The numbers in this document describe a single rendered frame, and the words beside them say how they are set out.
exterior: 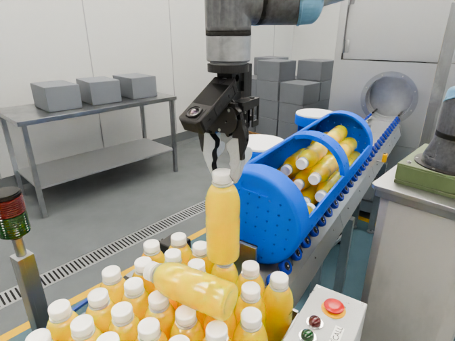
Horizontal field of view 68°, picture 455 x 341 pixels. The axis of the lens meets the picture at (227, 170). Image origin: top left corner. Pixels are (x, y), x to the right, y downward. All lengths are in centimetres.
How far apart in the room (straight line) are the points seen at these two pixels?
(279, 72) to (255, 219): 391
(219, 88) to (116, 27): 396
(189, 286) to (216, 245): 9
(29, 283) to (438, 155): 111
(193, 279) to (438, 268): 75
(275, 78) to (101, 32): 223
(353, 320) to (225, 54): 51
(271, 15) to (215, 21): 9
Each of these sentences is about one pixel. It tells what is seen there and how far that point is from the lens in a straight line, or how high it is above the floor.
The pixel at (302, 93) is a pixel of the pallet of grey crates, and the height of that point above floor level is 82.
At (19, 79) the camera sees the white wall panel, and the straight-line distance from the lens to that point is 408.
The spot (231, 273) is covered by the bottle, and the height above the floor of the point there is 105.
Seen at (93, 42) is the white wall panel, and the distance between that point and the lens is 435.
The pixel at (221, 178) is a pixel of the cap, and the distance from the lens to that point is 62.
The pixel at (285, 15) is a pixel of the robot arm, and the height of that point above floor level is 160.
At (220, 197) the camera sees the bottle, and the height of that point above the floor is 129.
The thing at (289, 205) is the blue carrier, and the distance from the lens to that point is 86.
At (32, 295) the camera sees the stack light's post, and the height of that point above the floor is 99.
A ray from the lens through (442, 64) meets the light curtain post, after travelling 213.
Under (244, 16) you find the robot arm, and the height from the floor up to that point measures 159.
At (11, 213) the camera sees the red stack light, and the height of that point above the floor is 122.
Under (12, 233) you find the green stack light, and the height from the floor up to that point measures 117.
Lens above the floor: 158
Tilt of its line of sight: 23 degrees down
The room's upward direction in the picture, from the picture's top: straight up
